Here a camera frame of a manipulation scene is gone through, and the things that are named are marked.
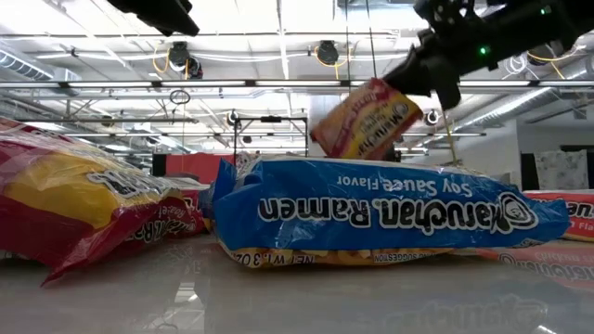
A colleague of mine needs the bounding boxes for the orange-red noodle pack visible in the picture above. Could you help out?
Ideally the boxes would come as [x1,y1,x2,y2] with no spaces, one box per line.
[523,188,594,243]

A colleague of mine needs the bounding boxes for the black metal frame stand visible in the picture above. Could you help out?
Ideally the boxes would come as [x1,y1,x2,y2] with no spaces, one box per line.
[233,115,310,159]

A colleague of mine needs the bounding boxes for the silver ceiling air duct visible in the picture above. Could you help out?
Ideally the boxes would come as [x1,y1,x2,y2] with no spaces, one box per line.
[0,48,83,96]
[452,59,594,135]

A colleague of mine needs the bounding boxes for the long ceiling light rail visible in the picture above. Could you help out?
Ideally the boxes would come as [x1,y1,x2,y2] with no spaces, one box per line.
[0,78,594,90]

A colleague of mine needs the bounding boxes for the red partition panel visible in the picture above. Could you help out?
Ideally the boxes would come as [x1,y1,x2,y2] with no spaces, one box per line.
[164,152,236,185]

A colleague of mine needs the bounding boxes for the yellow hanging cable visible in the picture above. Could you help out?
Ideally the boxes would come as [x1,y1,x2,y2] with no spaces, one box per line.
[439,109,459,167]

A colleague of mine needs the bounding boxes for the black hanging cable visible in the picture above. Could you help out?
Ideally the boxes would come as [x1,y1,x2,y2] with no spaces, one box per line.
[365,0,377,80]

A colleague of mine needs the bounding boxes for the black ceiling cable reel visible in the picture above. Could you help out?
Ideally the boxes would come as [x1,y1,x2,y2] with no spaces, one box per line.
[316,40,340,66]
[528,47,558,66]
[187,56,204,80]
[167,41,191,69]

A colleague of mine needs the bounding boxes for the blue soy sauce noodle pack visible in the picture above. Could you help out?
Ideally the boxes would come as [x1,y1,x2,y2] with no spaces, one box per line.
[211,155,572,270]

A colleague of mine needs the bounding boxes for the orange chicken noodle pack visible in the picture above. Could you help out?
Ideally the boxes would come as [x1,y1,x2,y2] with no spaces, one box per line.
[0,116,183,287]

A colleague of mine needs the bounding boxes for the maroon noodle pack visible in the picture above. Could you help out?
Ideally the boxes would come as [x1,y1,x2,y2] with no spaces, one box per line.
[127,176,213,245]

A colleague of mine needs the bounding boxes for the red noodle pack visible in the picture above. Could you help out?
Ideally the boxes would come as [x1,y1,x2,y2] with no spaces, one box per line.
[309,77,424,161]

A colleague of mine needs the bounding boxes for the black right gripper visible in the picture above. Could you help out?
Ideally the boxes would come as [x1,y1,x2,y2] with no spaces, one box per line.
[382,0,507,111]

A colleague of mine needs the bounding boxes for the white square pillar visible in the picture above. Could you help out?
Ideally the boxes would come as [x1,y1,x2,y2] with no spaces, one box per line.
[308,95,344,159]

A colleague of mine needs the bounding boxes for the floral patterned cloth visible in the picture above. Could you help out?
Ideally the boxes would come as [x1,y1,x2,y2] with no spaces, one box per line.
[234,150,261,173]
[534,149,589,191]

